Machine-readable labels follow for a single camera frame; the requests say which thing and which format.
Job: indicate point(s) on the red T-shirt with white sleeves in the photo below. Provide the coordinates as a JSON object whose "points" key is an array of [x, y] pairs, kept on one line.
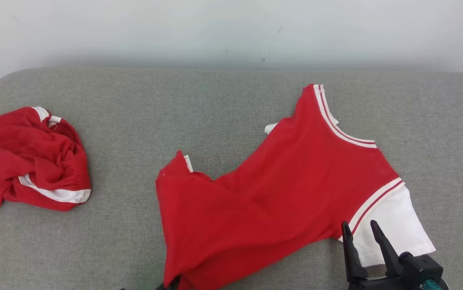
{"points": [[280, 193]]}

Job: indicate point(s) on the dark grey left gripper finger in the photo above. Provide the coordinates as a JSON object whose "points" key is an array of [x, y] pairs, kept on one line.
{"points": [[175, 284], [160, 287]]}

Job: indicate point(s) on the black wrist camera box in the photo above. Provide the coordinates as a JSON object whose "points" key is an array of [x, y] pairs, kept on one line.
{"points": [[420, 266]]}

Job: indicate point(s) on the red shorts with white stripe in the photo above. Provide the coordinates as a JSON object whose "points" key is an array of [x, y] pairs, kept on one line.
{"points": [[34, 161]]}

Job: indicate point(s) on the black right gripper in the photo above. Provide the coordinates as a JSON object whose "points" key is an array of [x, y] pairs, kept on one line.
{"points": [[376, 284]]}

